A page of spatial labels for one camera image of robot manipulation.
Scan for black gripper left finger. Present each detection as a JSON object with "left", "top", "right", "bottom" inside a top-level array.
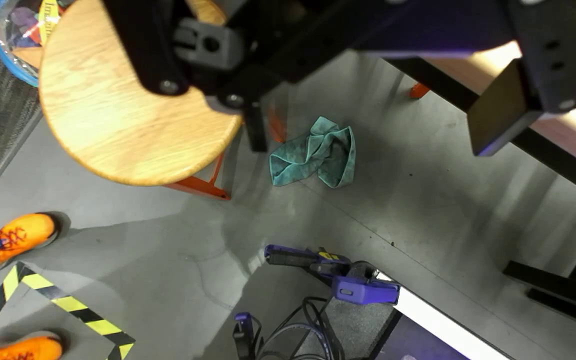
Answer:
[{"left": 103, "top": 0, "right": 395, "bottom": 113}]

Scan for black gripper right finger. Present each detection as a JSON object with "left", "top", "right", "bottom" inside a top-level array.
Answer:
[{"left": 465, "top": 0, "right": 576, "bottom": 160}]

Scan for teal microfiber towel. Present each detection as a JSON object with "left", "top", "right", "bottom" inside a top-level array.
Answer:
[{"left": 266, "top": 114, "right": 358, "bottom": 190}]

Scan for orange leg wooden stool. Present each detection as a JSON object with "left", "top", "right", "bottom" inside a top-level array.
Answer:
[{"left": 36, "top": 0, "right": 291, "bottom": 203}]

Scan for blue bucket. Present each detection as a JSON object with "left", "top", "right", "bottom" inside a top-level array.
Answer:
[{"left": 0, "top": 0, "right": 71, "bottom": 90}]

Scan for orange sneaker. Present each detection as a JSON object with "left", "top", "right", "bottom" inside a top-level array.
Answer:
[
  {"left": 0, "top": 331, "right": 67, "bottom": 360},
  {"left": 0, "top": 210, "right": 62, "bottom": 271}
]

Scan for blue yellow bar clamp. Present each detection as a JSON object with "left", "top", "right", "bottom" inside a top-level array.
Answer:
[{"left": 261, "top": 242, "right": 402, "bottom": 308}]

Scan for wooden table black frame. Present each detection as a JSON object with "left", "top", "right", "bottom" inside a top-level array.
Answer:
[{"left": 379, "top": 51, "right": 576, "bottom": 331}]

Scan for black floor cables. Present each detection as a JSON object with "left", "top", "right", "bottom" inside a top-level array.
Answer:
[{"left": 232, "top": 297, "right": 348, "bottom": 360}]

